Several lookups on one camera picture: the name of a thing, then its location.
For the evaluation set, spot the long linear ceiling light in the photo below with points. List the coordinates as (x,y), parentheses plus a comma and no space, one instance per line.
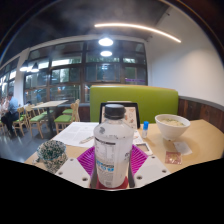
(140,27)

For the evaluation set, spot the round ceiling lamp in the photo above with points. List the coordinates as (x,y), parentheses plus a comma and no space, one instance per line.
(105,41)
(106,53)

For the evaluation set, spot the green upholstered bench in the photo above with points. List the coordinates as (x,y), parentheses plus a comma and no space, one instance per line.
(146,100)

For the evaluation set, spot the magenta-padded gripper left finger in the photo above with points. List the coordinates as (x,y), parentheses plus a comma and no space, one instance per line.
(86,160)

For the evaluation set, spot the clear plastic water bottle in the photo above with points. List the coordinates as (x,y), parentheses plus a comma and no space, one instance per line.
(113,150)

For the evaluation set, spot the small blue-capped bottle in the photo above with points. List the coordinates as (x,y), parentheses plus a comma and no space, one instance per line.
(145,130)

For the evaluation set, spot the light wooden dining table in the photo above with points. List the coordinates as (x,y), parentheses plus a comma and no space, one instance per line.
(50,103)

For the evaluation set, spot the small white flat device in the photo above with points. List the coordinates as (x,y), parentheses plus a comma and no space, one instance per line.
(144,148)

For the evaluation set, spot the printed paper sheets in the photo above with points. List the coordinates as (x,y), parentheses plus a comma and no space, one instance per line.
(75,131)

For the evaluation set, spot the white paper napkin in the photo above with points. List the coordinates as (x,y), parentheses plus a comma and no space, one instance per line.
(182,148)

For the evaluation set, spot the group of green-seated wooden chairs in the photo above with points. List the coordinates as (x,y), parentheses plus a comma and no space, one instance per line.
(40,116)

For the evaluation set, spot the speckled ceramic mug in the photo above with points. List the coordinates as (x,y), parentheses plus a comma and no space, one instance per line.
(51,155)

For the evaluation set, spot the dark pendant lamp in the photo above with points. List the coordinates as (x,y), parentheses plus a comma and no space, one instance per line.
(24,67)
(35,68)

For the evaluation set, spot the reddish brown sachet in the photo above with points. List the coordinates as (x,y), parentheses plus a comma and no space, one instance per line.
(173,157)

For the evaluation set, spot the white ceramic bowl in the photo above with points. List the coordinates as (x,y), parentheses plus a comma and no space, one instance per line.
(171,128)

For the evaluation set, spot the person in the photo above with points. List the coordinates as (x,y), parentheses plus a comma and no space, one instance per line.
(11,110)
(2,105)

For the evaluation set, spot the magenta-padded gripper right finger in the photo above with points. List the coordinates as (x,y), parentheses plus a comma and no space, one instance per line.
(140,159)

